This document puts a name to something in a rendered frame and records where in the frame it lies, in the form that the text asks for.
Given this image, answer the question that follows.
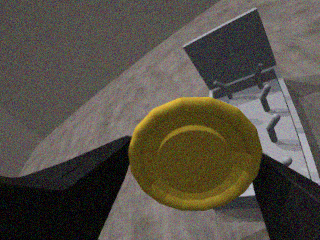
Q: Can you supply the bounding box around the grey dish rack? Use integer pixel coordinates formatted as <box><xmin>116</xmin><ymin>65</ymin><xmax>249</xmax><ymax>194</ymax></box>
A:
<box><xmin>183</xmin><ymin>8</ymin><xmax>320</xmax><ymax>185</ymax></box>

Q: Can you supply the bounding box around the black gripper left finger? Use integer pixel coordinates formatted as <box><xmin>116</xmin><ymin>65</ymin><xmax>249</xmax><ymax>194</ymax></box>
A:
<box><xmin>0</xmin><ymin>136</ymin><xmax>132</xmax><ymax>240</ymax></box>

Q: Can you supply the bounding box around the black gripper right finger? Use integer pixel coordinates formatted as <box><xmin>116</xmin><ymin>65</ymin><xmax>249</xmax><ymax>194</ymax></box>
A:
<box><xmin>252</xmin><ymin>153</ymin><xmax>320</xmax><ymax>240</ymax></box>

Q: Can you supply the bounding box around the yellow plate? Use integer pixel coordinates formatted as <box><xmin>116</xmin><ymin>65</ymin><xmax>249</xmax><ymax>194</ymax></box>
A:
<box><xmin>128</xmin><ymin>96</ymin><xmax>263</xmax><ymax>212</ymax></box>

